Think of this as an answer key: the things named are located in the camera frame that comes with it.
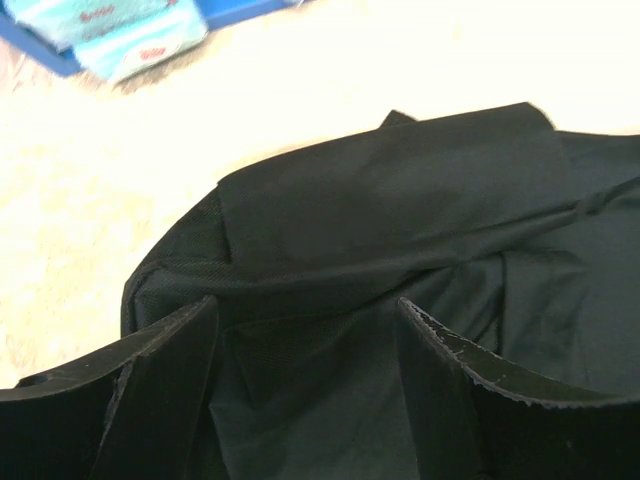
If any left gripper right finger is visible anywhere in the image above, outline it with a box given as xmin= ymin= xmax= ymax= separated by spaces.
xmin=397 ymin=299 xmax=639 ymax=480

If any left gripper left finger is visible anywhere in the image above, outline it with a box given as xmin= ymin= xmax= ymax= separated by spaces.
xmin=1 ymin=297 xmax=217 ymax=479

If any black backpack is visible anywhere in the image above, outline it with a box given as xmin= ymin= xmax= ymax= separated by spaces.
xmin=121 ymin=103 xmax=639 ymax=479

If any teal tissue pack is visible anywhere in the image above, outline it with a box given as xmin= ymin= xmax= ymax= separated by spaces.
xmin=4 ymin=1 xmax=208 ymax=82

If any blue shelf unit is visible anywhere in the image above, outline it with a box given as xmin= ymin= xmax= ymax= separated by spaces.
xmin=1 ymin=0 xmax=302 ymax=77

